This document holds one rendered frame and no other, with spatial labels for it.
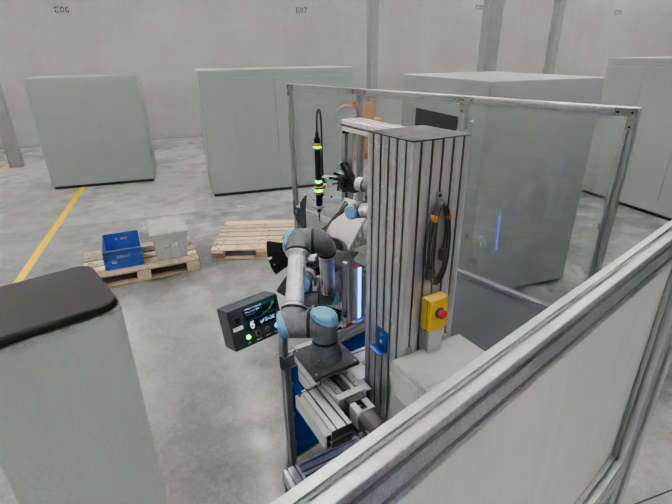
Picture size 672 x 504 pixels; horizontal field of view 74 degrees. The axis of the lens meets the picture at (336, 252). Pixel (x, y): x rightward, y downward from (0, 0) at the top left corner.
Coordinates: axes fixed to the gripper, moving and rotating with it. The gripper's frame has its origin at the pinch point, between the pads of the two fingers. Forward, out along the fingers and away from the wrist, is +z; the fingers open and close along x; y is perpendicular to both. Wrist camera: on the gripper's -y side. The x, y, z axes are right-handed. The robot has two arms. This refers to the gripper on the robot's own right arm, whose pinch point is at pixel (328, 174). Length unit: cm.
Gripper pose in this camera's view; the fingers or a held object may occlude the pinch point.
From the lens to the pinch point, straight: 253.6
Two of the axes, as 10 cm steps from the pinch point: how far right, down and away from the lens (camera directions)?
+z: -7.7, -2.5, 5.9
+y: 0.1, 9.1, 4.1
